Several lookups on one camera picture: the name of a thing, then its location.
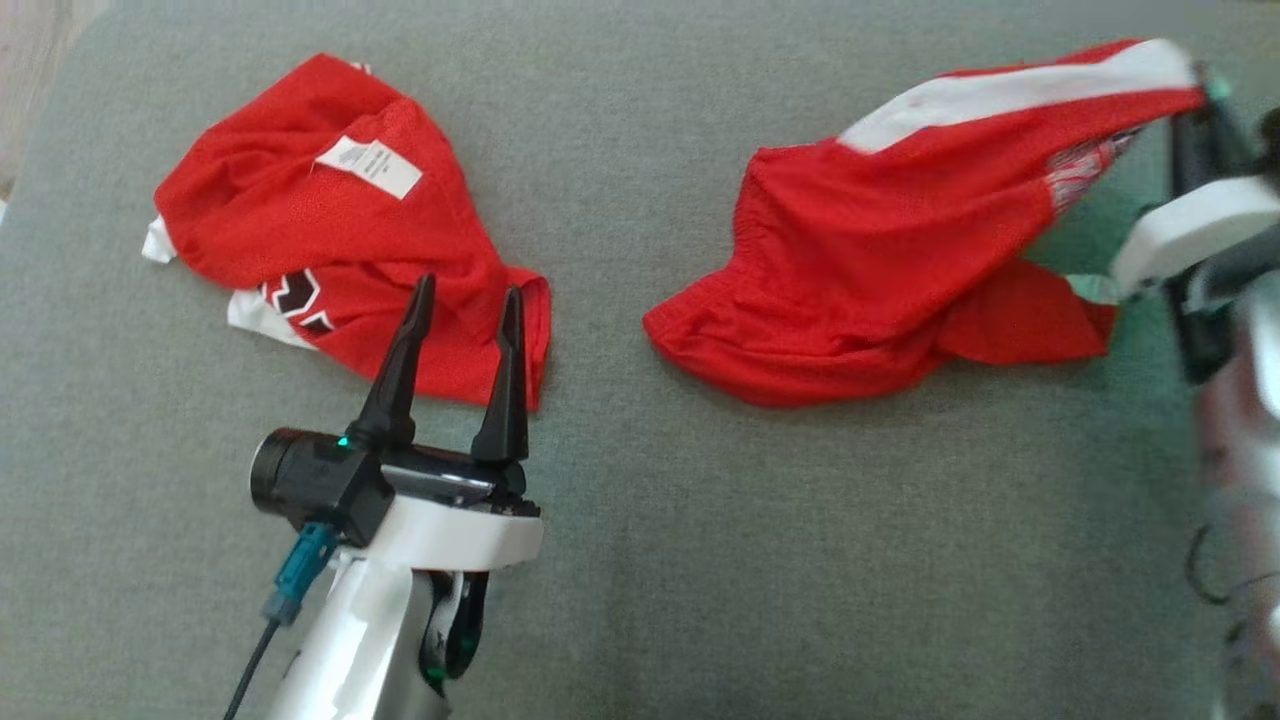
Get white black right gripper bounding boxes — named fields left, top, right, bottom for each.
left=1110, top=95, right=1280, bottom=301

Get large grey sofa seat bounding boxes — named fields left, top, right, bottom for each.
left=0, top=0, right=1280, bottom=720

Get red jersey white sleeves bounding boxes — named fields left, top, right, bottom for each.
left=142, top=52, right=553, bottom=413

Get red shorts white stripe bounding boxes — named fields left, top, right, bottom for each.
left=642, top=38, right=1209, bottom=409

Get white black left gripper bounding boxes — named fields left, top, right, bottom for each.
left=340, top=273, right=546, bottom=573

